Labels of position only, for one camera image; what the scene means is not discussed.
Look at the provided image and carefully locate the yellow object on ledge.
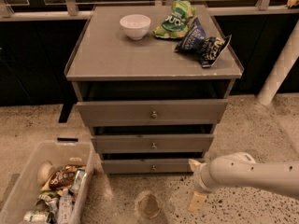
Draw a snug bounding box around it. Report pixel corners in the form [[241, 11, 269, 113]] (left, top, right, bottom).
[[286, 0, 299, 8]]

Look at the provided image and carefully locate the brown snack bag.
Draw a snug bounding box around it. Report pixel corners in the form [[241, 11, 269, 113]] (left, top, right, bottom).
[[41, 165, 80, 191]]

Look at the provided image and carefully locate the white ceramic bowl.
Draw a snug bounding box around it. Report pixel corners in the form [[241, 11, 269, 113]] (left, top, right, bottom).
[[120, 14, 151, 40]]

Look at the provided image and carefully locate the green snack packet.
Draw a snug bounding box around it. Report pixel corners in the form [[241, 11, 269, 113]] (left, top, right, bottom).
[[36, 190, 59, 205]]

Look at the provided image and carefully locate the black chip bag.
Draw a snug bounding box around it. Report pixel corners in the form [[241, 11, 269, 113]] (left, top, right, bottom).
[[197, 35, 232, 68]]

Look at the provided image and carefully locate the grey middle drawer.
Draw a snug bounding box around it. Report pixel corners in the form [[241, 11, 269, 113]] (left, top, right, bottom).
[[92, 134, 214, 153]]

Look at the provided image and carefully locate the blue chip bag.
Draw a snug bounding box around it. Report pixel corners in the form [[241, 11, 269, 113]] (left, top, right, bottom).
[[175, 18, 206, 52]]

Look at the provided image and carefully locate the clear plastic water bottle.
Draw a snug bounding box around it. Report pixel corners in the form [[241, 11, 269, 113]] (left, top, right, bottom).
[[58, 189, 73, 224]]

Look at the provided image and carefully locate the silver can in bin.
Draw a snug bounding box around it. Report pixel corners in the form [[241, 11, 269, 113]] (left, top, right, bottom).
[[23, 210, 50, 223]]

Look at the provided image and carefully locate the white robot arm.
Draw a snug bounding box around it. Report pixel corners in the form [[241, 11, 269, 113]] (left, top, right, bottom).
[[189, 152, 299, 212]]

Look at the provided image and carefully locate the clear plastic storage bin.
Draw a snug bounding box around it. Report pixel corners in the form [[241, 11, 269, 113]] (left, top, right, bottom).
[[0, 141, 94, 224]]

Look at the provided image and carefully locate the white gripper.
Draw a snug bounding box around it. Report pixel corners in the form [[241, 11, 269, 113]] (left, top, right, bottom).
[[188, 159, 214, 212]]

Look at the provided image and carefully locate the grey drawer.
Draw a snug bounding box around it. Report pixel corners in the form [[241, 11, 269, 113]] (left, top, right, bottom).
[[102, 159, 192, 175], [77, 99, 228, 127], [92, 134, 214, 153]]

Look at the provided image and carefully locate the green chip bag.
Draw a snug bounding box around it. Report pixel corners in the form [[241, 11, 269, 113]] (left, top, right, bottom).
[[153, 0, 195, 39]]

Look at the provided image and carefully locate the grey top drawer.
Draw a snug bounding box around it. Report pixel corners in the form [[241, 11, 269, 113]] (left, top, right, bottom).
[[77, 99, 228, 127]]

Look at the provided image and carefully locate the round floor drain cover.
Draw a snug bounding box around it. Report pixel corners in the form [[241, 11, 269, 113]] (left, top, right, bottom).
[[135, 191, 162, 219]]

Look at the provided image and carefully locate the green soda can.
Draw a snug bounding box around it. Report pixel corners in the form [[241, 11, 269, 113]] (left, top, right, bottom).
[[70, 169, 87, 193]]

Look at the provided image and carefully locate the grey drawer cabinet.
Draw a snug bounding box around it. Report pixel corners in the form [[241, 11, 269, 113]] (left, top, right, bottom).
[[64, 5, 245, 133]]

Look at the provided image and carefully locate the white diagonal pillar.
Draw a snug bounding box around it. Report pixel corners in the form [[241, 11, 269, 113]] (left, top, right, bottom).
[[257, 21, 299, 105]]

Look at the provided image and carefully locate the grey bottom drawer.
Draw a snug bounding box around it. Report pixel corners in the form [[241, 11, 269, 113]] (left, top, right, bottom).
[[102, 159, 192, 175]]

